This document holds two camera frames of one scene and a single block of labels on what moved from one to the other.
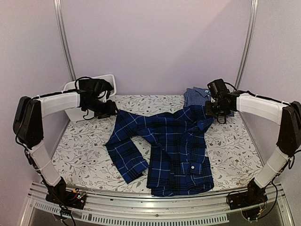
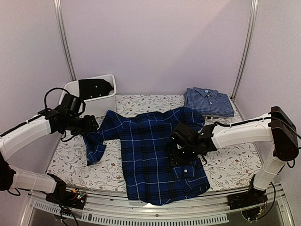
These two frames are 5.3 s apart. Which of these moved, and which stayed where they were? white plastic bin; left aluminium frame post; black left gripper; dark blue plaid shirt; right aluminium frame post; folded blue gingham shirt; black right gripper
Moved: black right gripper; white plastic bin; black left gripper; dark blue plaid shirt
Stayed: folded blue gingham shirt; left aluminium frame post; right aluminium frame post
